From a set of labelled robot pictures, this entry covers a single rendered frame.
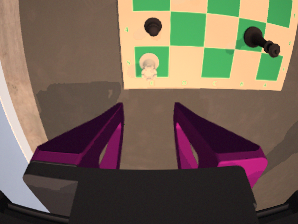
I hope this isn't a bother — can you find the green and cream chessboard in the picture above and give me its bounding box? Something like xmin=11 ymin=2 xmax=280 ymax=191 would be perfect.
xmin=118 ymin=0 xmax=298 ymax=90

